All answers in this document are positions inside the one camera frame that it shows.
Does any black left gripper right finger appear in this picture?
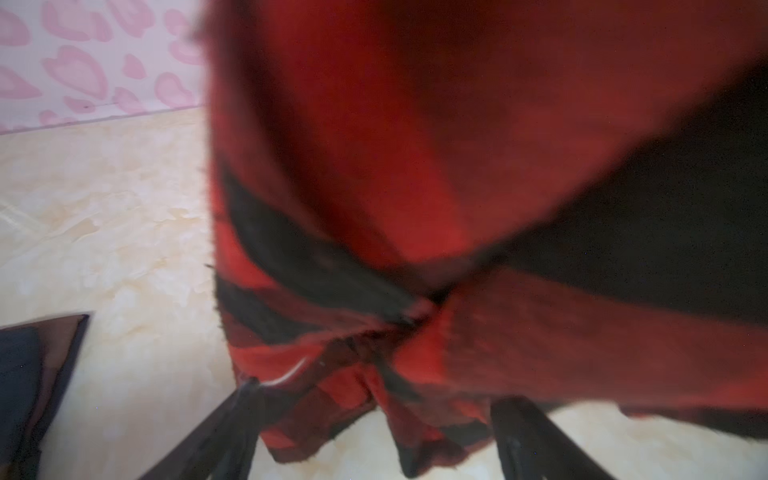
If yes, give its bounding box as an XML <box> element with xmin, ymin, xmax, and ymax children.
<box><xmin>490</xmin><ymin>397</ymin><xmax>614</xmax><ymax>480</ymax></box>

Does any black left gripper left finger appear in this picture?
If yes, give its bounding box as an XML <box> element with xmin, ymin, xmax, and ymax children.
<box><xmin>141</xmin><ymin>381</ymin><xmax>263</xmax><ymax>480</ymax></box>

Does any red black plaid shirt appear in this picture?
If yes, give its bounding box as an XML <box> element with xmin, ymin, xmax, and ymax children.
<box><xmin>201</xmin><ymin>1</ymin><xmax>767</xmax><ymax>478</ymax></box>

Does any folded brown plaid shirt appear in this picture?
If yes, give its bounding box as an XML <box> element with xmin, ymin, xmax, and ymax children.
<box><xmin>1</xmin><ymin>313</ymin><xmax>92</xmax><ymax>480</ymax></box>

